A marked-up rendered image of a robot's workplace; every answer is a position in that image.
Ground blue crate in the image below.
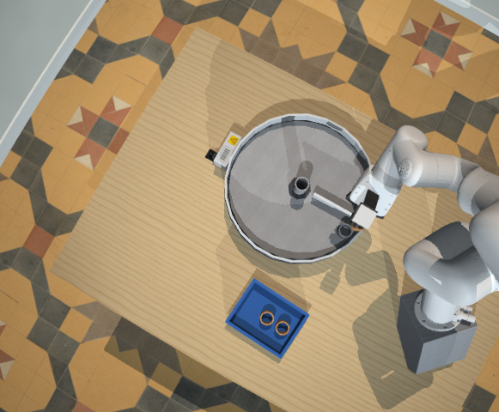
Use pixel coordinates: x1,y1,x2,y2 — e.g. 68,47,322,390
225,278,307,357

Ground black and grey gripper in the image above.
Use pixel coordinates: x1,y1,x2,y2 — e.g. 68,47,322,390
345,165,402,228

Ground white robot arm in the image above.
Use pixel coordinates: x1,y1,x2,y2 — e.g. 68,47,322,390
373,125,499,332

